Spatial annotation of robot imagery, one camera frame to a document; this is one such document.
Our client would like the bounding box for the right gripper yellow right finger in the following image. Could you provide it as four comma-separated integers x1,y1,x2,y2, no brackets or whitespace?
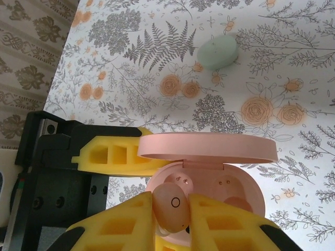
188,192,297,251

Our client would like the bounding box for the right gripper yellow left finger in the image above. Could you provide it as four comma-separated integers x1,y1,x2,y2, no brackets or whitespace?
48,190,155,251

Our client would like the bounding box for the pink wireless earbud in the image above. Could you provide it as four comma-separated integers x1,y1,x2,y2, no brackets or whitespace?
151,182,191,237

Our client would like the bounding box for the pink earbud charging case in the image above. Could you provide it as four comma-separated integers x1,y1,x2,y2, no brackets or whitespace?
138,131,278,248

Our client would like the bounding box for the mint green earbud charging case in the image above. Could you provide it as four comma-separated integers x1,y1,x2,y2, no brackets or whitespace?
196,34,239,71

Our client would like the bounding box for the floral patterned table cover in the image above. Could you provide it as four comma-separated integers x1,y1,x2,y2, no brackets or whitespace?
43,0,335,251

